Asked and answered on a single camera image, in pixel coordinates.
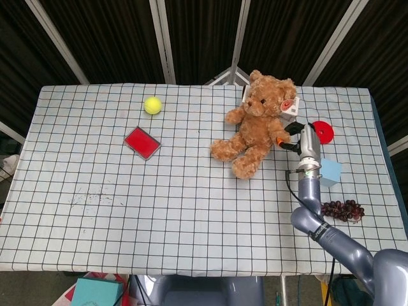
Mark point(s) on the red round plastic disc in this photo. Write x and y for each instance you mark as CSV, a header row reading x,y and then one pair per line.
x,y
325,131

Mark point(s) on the light blue cube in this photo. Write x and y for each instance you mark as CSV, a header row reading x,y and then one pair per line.
x,y
331,172

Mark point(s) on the dark green cloth bag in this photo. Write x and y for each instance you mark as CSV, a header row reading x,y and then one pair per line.
x,y
347,293

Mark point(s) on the dark purple grape bunch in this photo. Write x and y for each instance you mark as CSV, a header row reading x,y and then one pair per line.
x,y
342,210

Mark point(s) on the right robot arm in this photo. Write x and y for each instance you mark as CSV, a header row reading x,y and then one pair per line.
x,y
309,191

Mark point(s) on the red ink pad clear case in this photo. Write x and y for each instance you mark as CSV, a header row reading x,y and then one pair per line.
x,y
141,142

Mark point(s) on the white metal table leg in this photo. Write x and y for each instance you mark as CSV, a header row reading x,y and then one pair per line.
x,y
283,291

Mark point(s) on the yellow tennis ball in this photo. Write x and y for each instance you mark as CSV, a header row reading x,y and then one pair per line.
x,y
153,105

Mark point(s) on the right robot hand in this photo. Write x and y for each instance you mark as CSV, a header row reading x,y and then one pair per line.
x,y
310,143

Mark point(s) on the black pleated curtain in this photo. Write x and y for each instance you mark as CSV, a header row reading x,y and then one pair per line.
x,y
111,38

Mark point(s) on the teal box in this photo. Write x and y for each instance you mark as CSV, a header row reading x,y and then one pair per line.
x,y
95,291

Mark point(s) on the white cardboard box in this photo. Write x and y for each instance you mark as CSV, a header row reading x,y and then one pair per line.
x,y
295,108

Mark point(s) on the grey robot torso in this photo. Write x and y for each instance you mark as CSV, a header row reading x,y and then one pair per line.
x,y
207,293

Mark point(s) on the white metal screen foot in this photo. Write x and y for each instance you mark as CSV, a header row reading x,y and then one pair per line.
x,y
228,75

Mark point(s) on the white metal screen post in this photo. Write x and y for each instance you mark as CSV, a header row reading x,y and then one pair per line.
x,y
334,38
57,41
239,32
162,41
11,130
398,146

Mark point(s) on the white black checkered tablecloth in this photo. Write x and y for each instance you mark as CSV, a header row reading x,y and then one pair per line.
x,y
159,207

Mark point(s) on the brown plush teddy bear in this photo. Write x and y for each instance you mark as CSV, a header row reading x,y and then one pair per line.
x,y
255,134

